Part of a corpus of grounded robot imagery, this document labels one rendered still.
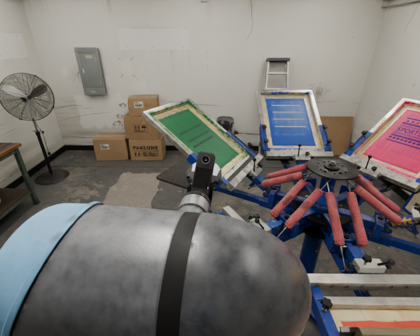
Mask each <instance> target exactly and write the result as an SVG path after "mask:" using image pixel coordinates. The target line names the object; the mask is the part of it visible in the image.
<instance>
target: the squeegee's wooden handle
mask: <svg viewBox="0 0 420 336"><path fill-rule="evenodd" d="M354 336H420V328H370V327H358V328H357V330H356V332H355V335H354Z"/></svg>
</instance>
